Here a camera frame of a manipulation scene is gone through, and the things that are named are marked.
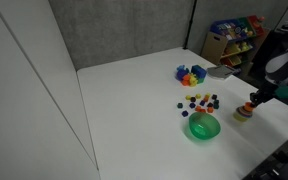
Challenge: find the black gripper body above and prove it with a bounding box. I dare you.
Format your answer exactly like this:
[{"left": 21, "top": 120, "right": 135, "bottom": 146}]
[{"left": 256, "top": 81, "right": 278, "bottom": 102}]

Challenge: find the small orange bowl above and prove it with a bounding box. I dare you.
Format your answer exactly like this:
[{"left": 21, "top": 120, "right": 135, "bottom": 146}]
[{"left": 244, "top": 102, "right": 255, "bottom": 111}]

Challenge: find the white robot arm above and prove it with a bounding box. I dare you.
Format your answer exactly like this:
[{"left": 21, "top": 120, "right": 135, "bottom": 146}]
[{"left": 250, "top": 48, "right": 288, "bottom": 107}]

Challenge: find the stack of colourful small bowls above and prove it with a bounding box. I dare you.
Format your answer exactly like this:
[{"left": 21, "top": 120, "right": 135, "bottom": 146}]
[{"left": 233, "top": 106, "right": 253, "bottom": 122}]

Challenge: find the large green plastic bowl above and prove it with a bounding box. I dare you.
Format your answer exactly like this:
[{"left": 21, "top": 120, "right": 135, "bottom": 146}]
[{"left": 189, "top": 112, "right": 221, "bottom": 140}]

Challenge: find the dark teal small cube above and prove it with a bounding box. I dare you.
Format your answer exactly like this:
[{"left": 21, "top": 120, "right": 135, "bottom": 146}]
[{"left": 214, "top": 100, "right": 219, "bottom": 109}]

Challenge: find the grey flat box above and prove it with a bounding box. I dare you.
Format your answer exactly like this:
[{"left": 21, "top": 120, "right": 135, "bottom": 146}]
[{"left": 207, "top": 65, "right": 237, "bottom": 80}]

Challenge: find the orange small cube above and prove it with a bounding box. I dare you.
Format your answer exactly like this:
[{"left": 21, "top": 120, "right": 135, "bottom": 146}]
[{"left": 207, "top": 107, "right": 214, "bottom": 113}]

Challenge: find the wooden toy bin shelf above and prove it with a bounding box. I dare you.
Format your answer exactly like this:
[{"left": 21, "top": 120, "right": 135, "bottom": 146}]
[{"left": 201, "top": 15, "right": 269, "bottom": 67}]

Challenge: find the pile of colourful interlocking blocks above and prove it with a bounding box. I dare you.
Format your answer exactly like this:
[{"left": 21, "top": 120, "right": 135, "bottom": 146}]
[{"left": 175, "top": 65, "right": 207, "bottom": 87}]

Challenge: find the yellow small cube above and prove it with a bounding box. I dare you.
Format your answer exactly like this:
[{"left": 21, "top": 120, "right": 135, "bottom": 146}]
[{"left": 185, "top": 95, "right": 191, "bottom": 100}]

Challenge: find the blue small cube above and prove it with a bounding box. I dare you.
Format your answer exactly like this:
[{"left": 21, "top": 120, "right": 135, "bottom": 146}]
[{"left": 181, "top": 111, "right": 189, "bottom": 117}]

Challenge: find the dark green small cube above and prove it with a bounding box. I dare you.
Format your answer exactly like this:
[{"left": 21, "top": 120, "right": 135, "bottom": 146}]
[{"left": 177, "top": 103, "right": 183, "bottom": 109}]

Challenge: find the black vertical pole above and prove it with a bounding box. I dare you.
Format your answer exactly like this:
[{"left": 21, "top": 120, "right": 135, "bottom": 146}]
[{"left": 183, "top": 0, "right": 198, "bottom": 50}]

